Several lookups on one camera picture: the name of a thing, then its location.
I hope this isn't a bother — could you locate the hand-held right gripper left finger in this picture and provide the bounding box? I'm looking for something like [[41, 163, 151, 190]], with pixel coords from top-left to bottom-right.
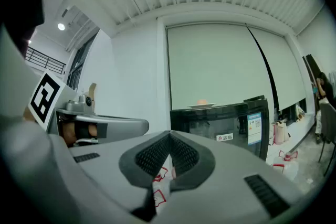
[[0, 115, 173, 224]]

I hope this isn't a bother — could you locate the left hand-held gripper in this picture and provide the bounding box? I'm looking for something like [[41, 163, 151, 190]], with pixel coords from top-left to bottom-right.
[[27, 70, 150, 147]]

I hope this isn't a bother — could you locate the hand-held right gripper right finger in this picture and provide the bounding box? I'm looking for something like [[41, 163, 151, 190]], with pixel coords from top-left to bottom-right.
[[155, 130, 306, 224]]

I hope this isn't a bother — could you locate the black glass-door fridge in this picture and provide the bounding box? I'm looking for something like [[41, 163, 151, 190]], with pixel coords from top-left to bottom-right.
[[170, 98, 271, 162]]

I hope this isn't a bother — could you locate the white plate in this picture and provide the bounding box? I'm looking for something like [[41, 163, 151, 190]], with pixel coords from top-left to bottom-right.
[[186, 103, 217, 109]]

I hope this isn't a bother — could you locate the person's left hand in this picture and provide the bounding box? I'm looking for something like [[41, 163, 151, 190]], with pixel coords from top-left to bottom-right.
[[62, 123, 98, 147]]

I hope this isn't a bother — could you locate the black metal railing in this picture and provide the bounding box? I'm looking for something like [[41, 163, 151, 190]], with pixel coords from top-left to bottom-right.
[[25, 46, 67, 74]]

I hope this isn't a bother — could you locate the wide white roller blind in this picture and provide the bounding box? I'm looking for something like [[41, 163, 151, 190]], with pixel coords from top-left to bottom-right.
[[166, 24, 275, 111]]

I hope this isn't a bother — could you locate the grey chair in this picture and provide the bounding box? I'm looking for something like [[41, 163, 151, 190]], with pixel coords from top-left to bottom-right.
[[318, 102, 336, 176]]

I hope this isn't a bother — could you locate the narrow white roller blind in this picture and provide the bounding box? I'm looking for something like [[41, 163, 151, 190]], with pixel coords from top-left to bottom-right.
[[248, 26, 307, 111]]

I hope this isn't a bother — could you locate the silver fisheye camera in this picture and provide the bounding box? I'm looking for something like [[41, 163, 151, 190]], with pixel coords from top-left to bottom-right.
[[65, 94, 95, 114]]

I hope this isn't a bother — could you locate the dark window frame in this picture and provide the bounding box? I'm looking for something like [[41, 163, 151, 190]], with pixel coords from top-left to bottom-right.
[[67, 33, 99, 91]]

